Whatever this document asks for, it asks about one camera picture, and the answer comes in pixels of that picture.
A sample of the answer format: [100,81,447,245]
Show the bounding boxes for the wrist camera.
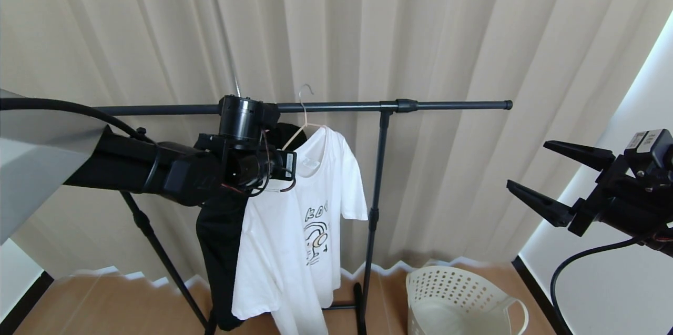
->
[261,103,282,131]
[624,128,673,168]

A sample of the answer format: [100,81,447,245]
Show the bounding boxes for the black shorts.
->
[195,123,309,332]

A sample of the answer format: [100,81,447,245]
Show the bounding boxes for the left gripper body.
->
[246,149,299,189]

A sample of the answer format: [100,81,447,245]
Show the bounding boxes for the white garment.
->
[231,125,369,335]

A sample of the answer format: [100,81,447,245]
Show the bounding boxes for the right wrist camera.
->
[624,128,673,168]

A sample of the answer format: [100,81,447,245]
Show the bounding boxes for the pink clothes hanger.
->
[282,84,330,151]

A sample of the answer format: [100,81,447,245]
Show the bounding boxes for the beige curtain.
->
[0,0,673,286]

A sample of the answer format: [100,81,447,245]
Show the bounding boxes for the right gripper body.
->
[567,153,673,237]

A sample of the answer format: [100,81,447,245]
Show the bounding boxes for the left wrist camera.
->
[261,103,282,131]

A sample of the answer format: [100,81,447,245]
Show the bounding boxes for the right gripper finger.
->
[506,179,575,228]
[543,139,616,171]

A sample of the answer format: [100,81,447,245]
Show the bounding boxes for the white laundry basket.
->
[405,265,530,335]

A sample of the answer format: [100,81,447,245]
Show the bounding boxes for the black cable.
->
[549,230,673,335]

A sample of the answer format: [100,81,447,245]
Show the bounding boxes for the black clothes rack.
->
[94,98,514,335]

